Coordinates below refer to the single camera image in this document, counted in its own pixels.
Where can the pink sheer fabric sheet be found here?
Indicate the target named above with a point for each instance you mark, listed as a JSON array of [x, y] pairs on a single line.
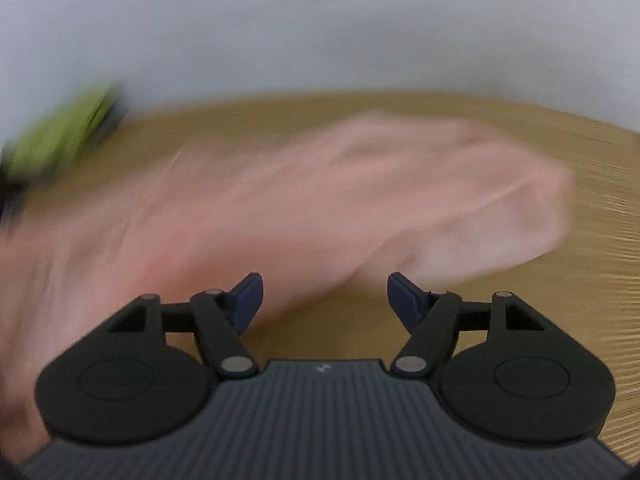
[[440, 200]]

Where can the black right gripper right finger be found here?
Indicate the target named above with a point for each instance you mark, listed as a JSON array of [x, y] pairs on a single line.
[[500, 367]]

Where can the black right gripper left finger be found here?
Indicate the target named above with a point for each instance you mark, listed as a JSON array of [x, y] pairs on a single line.
[[149, 368]]

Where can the green folded garment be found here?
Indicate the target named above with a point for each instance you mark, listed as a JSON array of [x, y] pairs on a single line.
[[54, 143]]

